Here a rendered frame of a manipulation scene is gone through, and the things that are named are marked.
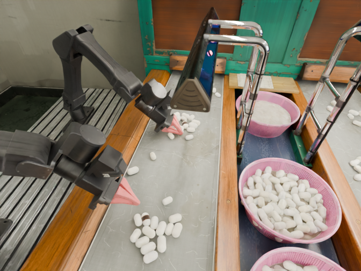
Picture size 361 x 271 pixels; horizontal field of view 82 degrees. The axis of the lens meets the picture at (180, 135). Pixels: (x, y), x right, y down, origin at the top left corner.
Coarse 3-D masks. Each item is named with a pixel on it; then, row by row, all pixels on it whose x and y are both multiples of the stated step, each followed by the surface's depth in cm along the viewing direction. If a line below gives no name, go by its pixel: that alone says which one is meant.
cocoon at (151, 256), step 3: (150, 252) 48; (153, 252) 48; (156, 252) 49; (147, 255) 48; (150, 255) 48; (153, 255) 48; (156, 255) 48; (144, 258) 47; (147, 258) 47; (150, 258) 47; (153, 258) 48; (156, 258) 48; (144, 261) 47; (147, 261) 47; (150, 261) 47
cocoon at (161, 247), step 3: (159, 237) 51; (162, 237) 50; (159, 240) 50; (162, 240) 50; (165, 240) 51; (159, 243) 50; (162, 243) 50; (165, 243) 50; (159, 246) 49; (162, 246) 49; (165, 246) 49; (159, 249) 49; (162, 249) 49; (162, 252) 49
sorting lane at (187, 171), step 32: (160, 160) 72; (192, 160) 72; (160, 192) 62; (192, 192) 62; (128, 224) 55; (192, 224) 55; (96, 256) 49; (128, 256) 49; (160, 256) 49; (192, 256) 49
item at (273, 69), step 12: (144, 60) 119; (156, 60) 118; (168, 60) 117; (228, 60) 111; (180, 72) 123; (228, 72) 115; (240, 72) 114; (276, 72) 110; (288, 72) 109; (312, 84) 112; (336, 84) 112; (360, 84) 107
